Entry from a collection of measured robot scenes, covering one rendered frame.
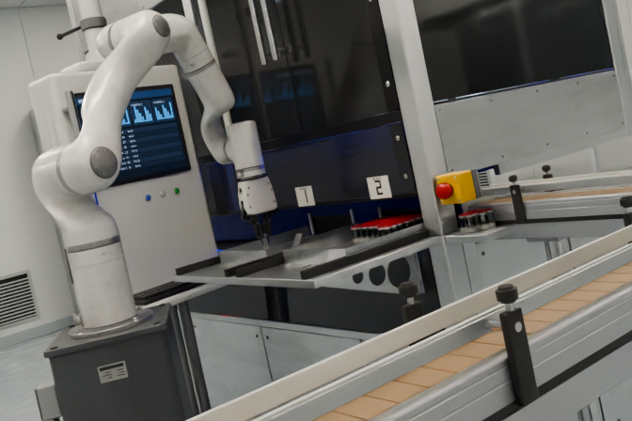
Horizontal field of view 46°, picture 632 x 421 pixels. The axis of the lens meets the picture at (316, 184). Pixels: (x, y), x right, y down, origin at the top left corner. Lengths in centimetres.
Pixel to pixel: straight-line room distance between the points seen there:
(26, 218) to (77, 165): 547
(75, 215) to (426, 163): 84
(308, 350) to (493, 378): 177
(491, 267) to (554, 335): 121
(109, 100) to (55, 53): 564
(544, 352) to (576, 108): 164
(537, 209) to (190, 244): 128
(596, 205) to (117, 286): 107
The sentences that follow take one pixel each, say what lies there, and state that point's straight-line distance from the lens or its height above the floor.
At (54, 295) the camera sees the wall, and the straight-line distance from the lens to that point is 718.
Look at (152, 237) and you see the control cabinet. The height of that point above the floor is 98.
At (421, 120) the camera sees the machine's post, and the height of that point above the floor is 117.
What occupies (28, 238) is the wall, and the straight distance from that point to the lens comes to 711.
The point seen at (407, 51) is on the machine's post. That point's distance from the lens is 186.
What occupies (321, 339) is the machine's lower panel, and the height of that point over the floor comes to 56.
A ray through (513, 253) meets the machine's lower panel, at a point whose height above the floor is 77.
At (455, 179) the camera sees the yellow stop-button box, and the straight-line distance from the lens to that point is 178.
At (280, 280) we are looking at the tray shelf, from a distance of 173.
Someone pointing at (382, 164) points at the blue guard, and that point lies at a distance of 196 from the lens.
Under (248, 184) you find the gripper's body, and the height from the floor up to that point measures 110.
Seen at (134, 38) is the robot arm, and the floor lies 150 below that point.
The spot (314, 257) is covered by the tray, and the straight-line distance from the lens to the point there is 184.
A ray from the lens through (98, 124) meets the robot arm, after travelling 172.
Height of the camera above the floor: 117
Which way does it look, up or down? 3 degrees down
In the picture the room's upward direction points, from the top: 12 degrees counter-clockwise
